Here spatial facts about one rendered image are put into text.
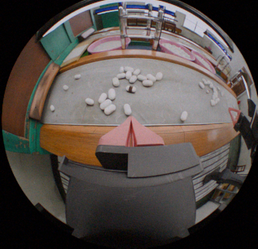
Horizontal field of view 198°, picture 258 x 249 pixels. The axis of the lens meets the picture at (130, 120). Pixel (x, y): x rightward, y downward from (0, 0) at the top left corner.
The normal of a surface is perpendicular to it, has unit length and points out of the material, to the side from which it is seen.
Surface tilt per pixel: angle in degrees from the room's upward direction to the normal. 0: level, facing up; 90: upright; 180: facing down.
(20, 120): 90
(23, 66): 90
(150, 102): 0
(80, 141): 0
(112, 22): 90
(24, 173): 90
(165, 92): 0
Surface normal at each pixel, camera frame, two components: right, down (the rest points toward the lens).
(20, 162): 1.00, 0.05
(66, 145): 0.00, -0.23
